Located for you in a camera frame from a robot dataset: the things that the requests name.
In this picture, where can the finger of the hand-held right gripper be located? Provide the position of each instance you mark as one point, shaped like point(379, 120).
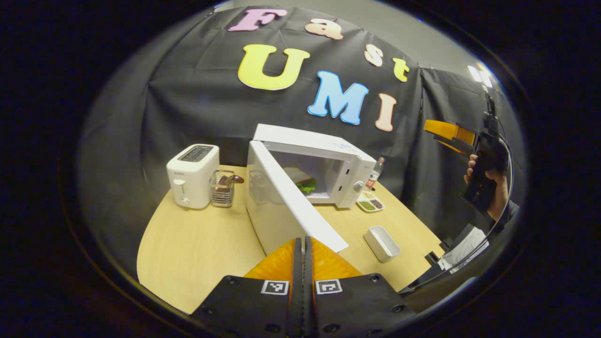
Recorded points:
point(443, 129)
point(453, 146)

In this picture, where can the brown wooden utensil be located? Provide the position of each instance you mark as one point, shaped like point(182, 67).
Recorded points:
point(235, 179)

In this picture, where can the white rectangular tray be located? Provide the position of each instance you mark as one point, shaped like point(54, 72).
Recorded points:
point(382, 244)

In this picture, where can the bread and lettuce sandwich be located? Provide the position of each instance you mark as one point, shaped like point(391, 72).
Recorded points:
point(305, 185)

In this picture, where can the white microwave oven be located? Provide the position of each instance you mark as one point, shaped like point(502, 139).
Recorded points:
point(281, 206)

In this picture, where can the white crumpled cloth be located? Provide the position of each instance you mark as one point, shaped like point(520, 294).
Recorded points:
point(465, 249)

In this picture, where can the white toaster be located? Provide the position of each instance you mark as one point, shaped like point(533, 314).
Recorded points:
point(192, 183)

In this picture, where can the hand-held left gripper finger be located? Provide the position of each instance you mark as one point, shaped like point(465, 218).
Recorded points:
point(309, 305)
point(298, 305)

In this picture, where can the clear water bottle red label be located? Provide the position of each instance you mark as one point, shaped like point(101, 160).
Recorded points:
point(374, 178)

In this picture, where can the dark chair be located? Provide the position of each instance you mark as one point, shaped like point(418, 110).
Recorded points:
point(436, 267)

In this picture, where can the white divided dish with beans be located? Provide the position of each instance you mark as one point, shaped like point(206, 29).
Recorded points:
point(371, 205)

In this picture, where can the black backdrop cloth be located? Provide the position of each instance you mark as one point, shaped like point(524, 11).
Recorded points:
point(188, 103)

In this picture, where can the ceiling light panel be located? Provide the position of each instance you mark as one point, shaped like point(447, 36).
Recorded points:
point(480, 75)

